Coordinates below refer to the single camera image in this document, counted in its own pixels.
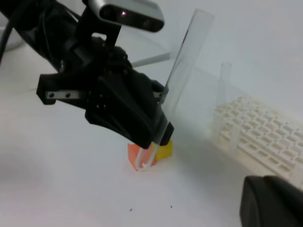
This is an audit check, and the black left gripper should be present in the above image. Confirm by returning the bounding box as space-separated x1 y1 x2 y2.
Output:
37 37 167 148

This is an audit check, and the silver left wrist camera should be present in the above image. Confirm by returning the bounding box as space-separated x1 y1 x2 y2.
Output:
83 0 165 33

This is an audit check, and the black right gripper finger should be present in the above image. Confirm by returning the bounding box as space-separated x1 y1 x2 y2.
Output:
240 175 303 227

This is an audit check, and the clear test tube in rack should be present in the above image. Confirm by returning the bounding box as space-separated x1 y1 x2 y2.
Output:
216 62 232 106

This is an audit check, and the white test tube rack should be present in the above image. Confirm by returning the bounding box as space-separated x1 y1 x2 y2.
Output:
212 97 303 188

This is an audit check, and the clear glass test tube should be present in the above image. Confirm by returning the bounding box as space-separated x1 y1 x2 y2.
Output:
134 8 215 172

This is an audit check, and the orange foam cube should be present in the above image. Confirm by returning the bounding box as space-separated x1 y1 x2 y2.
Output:
128 143 156 171

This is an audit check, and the yellow foam cube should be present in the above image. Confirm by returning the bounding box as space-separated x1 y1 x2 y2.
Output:
155 140 173 162

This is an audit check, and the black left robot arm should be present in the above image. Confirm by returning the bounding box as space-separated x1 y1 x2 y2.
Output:
0 0 174 148

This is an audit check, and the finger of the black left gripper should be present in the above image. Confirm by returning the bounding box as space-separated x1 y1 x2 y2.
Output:
151 80 174 146

